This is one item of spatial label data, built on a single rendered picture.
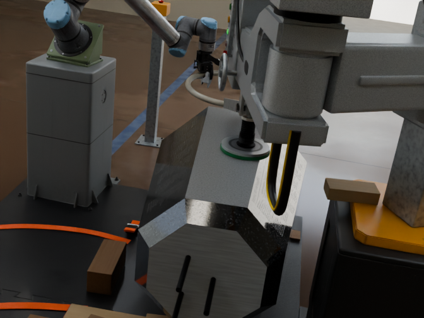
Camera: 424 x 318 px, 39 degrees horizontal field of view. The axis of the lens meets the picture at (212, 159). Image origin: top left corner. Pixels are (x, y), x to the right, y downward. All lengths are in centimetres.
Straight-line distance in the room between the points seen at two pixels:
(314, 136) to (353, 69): 23
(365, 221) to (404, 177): 22
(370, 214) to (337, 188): 16
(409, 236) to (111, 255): 147
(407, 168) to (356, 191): 21
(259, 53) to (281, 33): 31
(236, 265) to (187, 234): 21
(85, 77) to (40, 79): 28
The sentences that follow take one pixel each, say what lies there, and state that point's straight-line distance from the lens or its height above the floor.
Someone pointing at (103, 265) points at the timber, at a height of 13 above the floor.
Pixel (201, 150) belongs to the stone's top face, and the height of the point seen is 81.
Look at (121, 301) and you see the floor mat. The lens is 291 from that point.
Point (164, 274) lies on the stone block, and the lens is 221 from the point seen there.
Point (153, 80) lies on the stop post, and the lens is 450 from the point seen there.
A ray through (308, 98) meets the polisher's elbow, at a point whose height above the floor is 130.
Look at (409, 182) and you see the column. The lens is 229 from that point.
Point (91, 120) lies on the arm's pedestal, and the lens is 346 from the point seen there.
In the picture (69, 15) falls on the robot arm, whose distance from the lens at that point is 335.
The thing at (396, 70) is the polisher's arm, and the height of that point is 138.
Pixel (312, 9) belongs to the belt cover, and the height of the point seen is 156.
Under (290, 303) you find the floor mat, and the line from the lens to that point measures 305.
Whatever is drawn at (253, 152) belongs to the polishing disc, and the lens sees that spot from 253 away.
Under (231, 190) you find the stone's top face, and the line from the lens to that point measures 223.
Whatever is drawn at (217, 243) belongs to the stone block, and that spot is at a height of 69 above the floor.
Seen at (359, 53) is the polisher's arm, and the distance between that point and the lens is 182.
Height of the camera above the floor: 179
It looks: 23 degrees down
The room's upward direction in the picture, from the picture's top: 7 degrees clockwise
